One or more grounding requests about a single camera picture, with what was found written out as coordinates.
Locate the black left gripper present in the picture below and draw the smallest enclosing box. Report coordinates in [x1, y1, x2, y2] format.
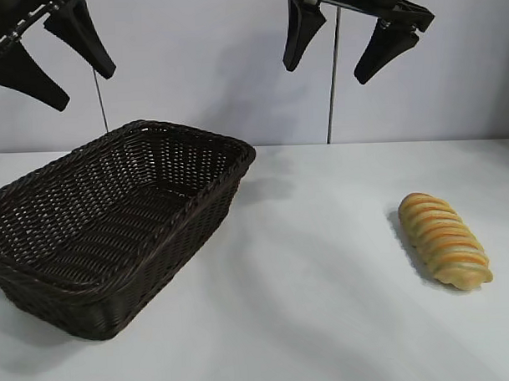
[0, 0, 119, 115]

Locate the long striped bread loaf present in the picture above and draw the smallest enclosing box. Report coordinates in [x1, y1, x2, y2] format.
[397, 189, 495, 294]

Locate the dark brown wicker basket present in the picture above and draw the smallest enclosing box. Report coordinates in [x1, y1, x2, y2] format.
[0, 114, 264, 345]

